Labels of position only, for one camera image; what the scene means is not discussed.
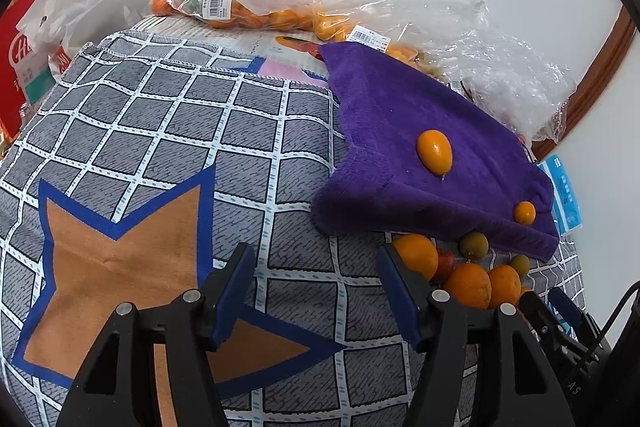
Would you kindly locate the large orange mandarin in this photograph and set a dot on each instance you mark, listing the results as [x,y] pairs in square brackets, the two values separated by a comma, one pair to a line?
[470,285]
[418,253]
[505,286]

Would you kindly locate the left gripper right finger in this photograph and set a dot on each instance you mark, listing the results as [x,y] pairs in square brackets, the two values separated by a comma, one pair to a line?
[515,383]

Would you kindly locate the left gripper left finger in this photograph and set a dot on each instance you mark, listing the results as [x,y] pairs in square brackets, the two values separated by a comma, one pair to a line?
[116,383]

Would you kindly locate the brown wooden frame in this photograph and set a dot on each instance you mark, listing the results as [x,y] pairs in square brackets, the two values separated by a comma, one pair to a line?
[601,71]

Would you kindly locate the white plastic bag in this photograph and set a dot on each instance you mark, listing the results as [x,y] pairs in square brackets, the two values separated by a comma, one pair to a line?
[59,29]

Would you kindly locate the grey checkered star blanket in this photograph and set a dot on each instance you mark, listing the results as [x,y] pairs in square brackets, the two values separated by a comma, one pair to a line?
[152,158]

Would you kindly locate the larger green-yellow fruit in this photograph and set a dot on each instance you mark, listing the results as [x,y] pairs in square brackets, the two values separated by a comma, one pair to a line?
[521,265]

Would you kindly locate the red paper shopping bag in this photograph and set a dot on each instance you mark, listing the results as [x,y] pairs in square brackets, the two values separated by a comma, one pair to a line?
[25,74]

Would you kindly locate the oval orange kumquat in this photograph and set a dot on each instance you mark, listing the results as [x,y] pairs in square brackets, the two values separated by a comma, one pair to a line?
[435,152]

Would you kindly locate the small green-yellow fruit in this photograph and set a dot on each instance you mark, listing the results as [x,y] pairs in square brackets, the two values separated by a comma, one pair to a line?
[474,246]

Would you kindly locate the crumpled clear plastic bag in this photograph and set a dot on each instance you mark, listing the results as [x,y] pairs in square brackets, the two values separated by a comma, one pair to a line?
[455,42]

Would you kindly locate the small red tomato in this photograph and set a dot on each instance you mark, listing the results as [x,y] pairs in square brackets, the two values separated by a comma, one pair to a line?
[445,267]

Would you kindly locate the blue tissue pack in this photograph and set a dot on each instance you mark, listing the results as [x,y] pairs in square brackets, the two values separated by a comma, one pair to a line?
[565,208]

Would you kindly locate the purple fleece towel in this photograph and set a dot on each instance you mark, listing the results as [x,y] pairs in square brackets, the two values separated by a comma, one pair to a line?
[380,184]

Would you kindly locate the small round orange kumquat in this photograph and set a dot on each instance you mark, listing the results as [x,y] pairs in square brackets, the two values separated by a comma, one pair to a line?
[524,213]

